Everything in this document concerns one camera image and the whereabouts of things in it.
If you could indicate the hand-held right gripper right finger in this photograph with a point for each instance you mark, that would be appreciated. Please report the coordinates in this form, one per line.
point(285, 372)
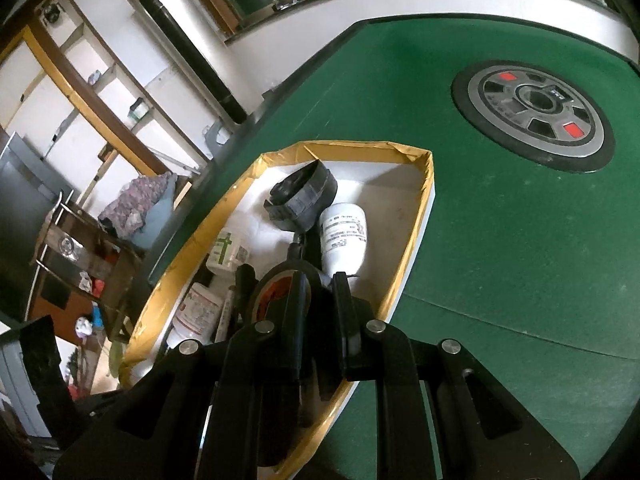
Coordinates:
point(345, 320)

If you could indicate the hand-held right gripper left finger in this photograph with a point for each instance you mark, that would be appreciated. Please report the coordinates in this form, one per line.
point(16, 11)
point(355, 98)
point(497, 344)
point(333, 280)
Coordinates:
point(295, 320)

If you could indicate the tape roll orange core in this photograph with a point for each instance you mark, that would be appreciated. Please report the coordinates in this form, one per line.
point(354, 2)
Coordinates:
point(272, 300)

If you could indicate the white bottle black print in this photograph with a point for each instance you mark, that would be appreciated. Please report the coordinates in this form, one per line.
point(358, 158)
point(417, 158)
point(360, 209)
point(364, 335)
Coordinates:
point(342, 240)

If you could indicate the white bottle red label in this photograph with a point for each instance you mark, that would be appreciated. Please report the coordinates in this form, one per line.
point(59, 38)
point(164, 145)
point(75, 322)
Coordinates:
point(200, 310)

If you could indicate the white bottle green label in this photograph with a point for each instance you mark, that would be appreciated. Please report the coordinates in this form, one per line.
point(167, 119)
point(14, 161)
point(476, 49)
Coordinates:
point(225, 252)

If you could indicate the white foam box yellow tape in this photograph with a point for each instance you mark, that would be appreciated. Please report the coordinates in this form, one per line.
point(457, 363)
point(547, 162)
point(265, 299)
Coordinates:
point(390, 210)

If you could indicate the black tape roll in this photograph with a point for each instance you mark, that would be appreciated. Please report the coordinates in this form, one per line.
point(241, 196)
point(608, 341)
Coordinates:
point(300, 195)

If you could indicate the silver tipped pen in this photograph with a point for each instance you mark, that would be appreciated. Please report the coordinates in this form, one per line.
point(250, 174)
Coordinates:
point(227, 310)

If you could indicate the metal trolley rack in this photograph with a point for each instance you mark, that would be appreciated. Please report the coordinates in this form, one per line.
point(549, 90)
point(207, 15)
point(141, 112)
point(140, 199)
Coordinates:
point(55, 220)

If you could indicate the green felt mahjong table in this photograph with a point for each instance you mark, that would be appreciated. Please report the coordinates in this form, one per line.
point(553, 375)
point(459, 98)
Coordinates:
point(500, 260)

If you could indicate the light blue cloth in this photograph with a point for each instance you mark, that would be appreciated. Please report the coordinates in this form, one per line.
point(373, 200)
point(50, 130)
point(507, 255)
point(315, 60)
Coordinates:
point(157, 222)

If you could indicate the grey metal cabinet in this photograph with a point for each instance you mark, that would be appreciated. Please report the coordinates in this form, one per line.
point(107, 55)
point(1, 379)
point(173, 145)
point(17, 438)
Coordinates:
point(20, 195)

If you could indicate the floral cloth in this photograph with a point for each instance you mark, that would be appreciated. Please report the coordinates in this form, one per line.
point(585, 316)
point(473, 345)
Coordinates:
point(140, 200)

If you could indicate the small green container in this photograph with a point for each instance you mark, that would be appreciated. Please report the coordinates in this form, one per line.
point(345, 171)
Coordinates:
point(137, 110)

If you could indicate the round table control dial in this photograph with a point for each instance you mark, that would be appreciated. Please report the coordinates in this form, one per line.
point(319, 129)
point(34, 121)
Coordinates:
point(535, 110)

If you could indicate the wooden shelf unit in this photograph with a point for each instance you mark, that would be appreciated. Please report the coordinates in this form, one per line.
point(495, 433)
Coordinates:
point(90, 91)

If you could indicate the white standing air conditioner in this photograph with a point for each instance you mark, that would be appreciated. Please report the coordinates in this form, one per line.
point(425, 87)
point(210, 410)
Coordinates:
point(185, 45)

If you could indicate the grey metal hook bracket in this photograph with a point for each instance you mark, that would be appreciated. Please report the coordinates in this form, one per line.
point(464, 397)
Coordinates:
point(217, 132)

